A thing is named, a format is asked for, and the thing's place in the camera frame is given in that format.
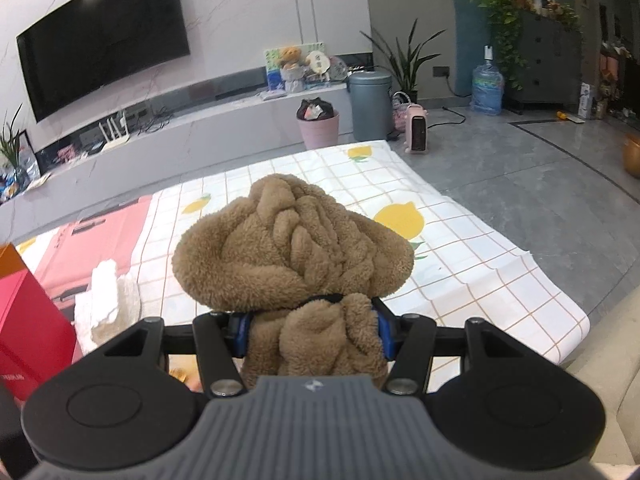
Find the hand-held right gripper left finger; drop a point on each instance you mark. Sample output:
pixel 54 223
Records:
pixel 242 335

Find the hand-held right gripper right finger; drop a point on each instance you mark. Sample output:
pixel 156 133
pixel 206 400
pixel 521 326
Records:
pixel 386 335

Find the brown fleece cloth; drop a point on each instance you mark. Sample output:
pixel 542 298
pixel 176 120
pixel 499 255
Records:
pixel 290 240

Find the red box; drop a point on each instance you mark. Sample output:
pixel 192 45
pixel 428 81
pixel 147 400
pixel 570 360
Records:
pixel 30 325

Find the lemon check blanket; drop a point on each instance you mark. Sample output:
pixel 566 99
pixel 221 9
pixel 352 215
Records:
pixel 475 280

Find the white fluffy towel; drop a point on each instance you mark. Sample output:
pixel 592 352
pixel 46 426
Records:
pixel 107 300

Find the pink printed blanket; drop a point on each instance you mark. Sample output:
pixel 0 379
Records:
pixel 65 250

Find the grey television bench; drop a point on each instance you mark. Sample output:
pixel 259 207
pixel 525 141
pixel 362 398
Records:
pixel 200 135

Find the pink space heater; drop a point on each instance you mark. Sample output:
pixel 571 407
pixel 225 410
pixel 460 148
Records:
pixel 416 132

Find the pink trash bin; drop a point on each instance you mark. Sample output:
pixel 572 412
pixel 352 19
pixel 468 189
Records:
pixel 320 132

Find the grey trash can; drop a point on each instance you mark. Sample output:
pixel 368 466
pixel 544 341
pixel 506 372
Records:
pixel 370 110

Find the white router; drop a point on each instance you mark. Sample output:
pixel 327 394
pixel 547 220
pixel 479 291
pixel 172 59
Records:
pixel 116 141

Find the blue water jug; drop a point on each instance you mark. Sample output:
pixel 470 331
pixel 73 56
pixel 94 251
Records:
pixel 487 90

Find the tall leafy potted plant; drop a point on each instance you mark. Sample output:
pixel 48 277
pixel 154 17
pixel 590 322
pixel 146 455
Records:
pixel 405 65

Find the snack bags on bench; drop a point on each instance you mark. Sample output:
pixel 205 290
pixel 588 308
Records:
pixel 12 185

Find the round white hand fan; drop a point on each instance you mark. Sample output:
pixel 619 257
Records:
pixel 318 64

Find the brown teddy bear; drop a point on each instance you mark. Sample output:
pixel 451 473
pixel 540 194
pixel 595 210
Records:
pixel 290 57

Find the small green potted plant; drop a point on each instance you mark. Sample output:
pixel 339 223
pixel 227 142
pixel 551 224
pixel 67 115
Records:
pixel 11 145

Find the golden pot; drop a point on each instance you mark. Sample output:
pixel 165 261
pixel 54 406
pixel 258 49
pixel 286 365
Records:
pixel 632 155

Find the white carton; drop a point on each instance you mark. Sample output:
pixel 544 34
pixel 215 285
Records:
pixel 586 102

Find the dark grey cabinet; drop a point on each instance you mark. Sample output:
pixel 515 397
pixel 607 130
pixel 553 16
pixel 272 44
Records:
pixel 550 60

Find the black television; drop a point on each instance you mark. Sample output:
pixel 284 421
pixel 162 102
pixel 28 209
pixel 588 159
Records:
pixel 100 40

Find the trailing green plant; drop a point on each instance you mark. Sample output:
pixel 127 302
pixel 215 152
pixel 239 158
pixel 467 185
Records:
pixel 505 15

